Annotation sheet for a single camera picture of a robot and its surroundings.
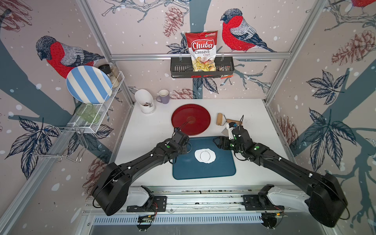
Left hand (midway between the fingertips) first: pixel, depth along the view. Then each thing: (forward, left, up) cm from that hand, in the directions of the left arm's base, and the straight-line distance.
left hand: (185, 143), depth 86 cm
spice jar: (+30, +42, +27) cm, 58 cm away
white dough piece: (-1, -8, -9) cm, 12 cm away
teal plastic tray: (-10, -1, -12) cm, 16 cm away
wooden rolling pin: (+24, -26, -8) cm, 36 cm away
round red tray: (+25, -4, -9) cm, 27 cm away
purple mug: (+42, +19, -1) cm, 46 cm away
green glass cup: (+3, +46, +26) cm, 53 cm away
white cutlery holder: (+37, +33, 0) cm, 50 cm away
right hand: (0, -20, +5) cm, 20 cm away
